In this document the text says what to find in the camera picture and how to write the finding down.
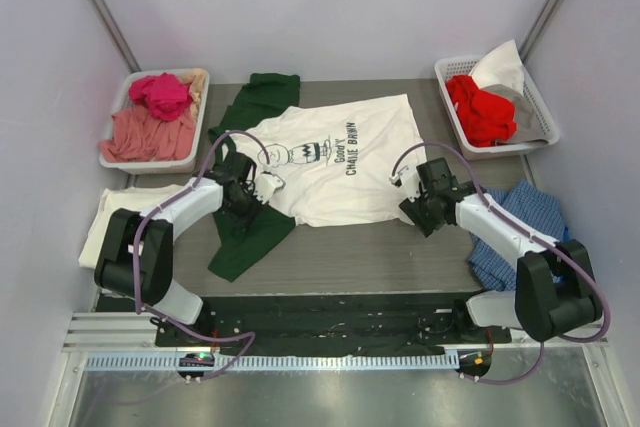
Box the salmon pink t-shirt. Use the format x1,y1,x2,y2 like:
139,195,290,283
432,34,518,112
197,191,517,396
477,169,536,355
99,105,196,163

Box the red t-shirt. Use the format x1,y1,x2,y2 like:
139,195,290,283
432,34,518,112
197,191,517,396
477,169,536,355
446,75,517,148

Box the folded cream t-shirt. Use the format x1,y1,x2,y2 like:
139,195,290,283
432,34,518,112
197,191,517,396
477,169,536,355
78,184,183,269

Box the white and green t-shirt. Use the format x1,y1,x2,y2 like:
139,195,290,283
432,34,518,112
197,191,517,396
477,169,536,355
208,73,421,282

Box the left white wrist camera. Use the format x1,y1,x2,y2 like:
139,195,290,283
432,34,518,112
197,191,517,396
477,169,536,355
254,171,286,204

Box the beige garment in bin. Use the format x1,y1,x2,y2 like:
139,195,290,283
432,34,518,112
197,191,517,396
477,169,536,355
178,68,208,121

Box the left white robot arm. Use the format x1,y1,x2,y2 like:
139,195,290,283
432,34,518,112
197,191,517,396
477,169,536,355
94,152,284,346

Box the slotted white cable duct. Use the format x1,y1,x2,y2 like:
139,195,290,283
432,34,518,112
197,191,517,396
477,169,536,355
84,351,459,372

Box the right white perforated basket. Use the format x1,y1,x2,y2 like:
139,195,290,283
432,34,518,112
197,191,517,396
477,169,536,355
434,55,560,160

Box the blue plaid shirt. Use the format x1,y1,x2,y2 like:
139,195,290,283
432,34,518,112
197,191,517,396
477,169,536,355
468,180,569,291

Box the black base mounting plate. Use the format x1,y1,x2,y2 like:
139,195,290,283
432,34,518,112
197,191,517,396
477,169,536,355
94,294,514,356

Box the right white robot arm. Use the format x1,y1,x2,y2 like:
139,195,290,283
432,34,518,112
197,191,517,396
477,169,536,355
390,158,611,342

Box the grey white garment in basket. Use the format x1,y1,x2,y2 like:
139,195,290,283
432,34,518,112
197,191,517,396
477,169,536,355
470,40,547,146

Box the magenta t-shirt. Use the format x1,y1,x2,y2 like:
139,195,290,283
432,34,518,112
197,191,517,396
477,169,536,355
128,73,192,121

